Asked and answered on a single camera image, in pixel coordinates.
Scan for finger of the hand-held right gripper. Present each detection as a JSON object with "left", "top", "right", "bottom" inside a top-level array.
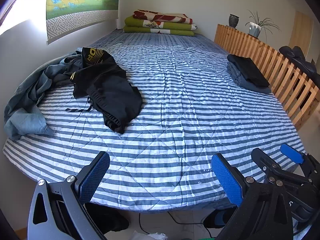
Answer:
[
  {"left": 251, "top": 148, "right": 304, "bottom": 184},
  {"left": 280, "top": 143, "right": 320, "bottom": 180}
]

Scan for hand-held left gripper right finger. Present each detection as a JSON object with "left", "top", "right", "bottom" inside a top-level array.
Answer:
[{"left": 211, "top": 153, "right": 293, "bottom": 240}]

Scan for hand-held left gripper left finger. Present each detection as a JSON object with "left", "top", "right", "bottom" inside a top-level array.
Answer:
[{"left": 27, "top": 151, "right": 111, "bottom": 240}]

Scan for black and blue shoe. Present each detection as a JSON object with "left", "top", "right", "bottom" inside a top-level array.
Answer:
[{"left": 203, "top": 209, "right": 237, "bottom": 229}]

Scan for folded dark blue garment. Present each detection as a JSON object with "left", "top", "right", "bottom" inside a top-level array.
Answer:
[{"left": 229, "top": 62, "right": 272, "bottom": 94}]

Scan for white plastic bag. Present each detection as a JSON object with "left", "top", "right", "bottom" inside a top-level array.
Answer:
[{"left": 132, "top": 230, "right": 167, "bottom": 240}]

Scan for folded black garment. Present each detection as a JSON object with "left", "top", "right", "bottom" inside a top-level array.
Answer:
[{"left": 227, "top": 54, "right": 270, "bottom": 88}]

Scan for wooden slatted headboard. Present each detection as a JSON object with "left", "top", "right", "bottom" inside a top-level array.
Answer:
[{"left": 214, "top": 24, "right": 318, "bottom": 131}]

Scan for blue white striped bed quilt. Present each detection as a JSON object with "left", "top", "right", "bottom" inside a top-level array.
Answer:
[{"left": 2, "top": 29, "right": 307, "bottom": 213}]

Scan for blue-grey garment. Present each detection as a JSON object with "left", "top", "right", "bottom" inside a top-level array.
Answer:
[{"left": 4, "top": 51, "right": 83, "bottom": 141}]

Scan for black jacket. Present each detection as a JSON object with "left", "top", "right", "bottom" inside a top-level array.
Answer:
[{"left": 279, "top": 46, "right": 320, "bottom": 80}]

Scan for wooden door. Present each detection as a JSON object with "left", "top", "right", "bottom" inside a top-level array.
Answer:
[{"left": 289, "top": 11, "right": 314, "bottom": 58}]

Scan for potted plant white pot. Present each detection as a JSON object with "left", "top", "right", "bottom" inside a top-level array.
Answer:
[{"left": 245, "top": 10, "right": 282, "bottom": 44}]

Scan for dark ceramic vase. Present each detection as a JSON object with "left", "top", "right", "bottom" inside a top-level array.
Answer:
[{"left": 229, "top": 14, "right": 240, "bottom": 28}]

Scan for green patterned folded blanket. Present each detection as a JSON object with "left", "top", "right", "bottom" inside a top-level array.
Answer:
[{"left": 123, "top": 16, "right": 198, "bottom": 37}]

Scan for red floral folded blanket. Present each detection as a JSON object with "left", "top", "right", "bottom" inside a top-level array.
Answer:
[{"left": 132, "top": 10, "right": 193, "bottom": 25}]

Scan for black floor cable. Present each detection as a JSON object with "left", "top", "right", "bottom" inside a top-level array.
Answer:
[{"left": 139, "top": 211, "right": 213, "bottom": 238}]

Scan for black drawstring shorts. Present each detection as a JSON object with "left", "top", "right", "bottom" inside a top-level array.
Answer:
[{"left": 65, "top": 80, "right": 143, "bottom": 134}]

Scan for landscape wall poster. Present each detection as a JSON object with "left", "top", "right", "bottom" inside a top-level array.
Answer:
[{"left": 46, "top": 0, "right": 120, "bottom": 46}]

